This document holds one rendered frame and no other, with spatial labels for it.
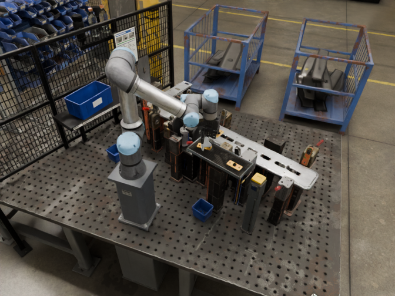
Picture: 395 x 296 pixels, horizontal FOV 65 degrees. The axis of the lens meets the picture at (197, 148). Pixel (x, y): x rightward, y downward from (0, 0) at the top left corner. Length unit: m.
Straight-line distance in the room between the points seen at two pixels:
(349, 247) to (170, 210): 1.66
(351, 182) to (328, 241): 1.56
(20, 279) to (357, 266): 2.66
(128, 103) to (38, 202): 1.04
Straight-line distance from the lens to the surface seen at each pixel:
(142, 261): 2.28
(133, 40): 2.71
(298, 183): 1.94
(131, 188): 1.75
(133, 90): 1.42
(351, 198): 3.45
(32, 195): 2.40
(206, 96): 1.57
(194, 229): 1.99
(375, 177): 3.80
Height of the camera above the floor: 2.36
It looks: 41 degrees down
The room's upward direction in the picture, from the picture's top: 2 degrees clockwise
